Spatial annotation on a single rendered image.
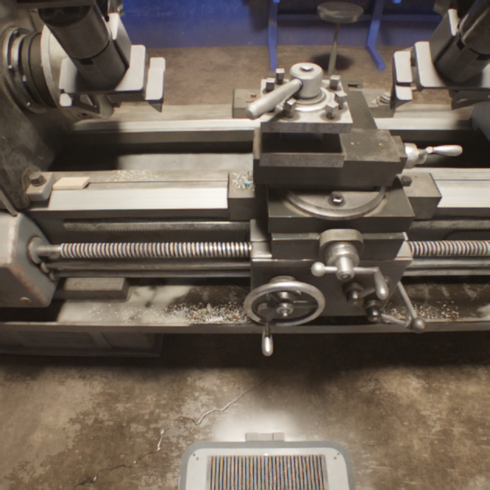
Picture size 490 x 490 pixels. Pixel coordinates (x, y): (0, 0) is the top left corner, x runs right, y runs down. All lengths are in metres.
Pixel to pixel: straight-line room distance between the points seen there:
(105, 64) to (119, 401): 1.36
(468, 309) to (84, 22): 1.34
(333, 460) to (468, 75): 1.06
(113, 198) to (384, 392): 1.26
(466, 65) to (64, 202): 0.93
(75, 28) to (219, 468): 1.13
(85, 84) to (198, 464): 1.06
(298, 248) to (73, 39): 0.60
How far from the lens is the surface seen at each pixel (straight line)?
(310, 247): 0.83
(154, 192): 0.99
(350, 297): 0.97
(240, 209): 0.92
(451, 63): 0.53
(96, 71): 0.49
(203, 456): 1.25
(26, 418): 1.77
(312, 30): 4.19
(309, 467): 1.24
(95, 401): 1.67
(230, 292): 1.28
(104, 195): 1.03
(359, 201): 0.81
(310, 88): 0.71
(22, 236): 1.11
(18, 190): 1.06
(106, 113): 1.06
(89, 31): 0.45
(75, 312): 1.38
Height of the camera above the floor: 1.48
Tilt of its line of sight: 50 degrees down
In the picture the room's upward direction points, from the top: 2 degrees counter-clockwise
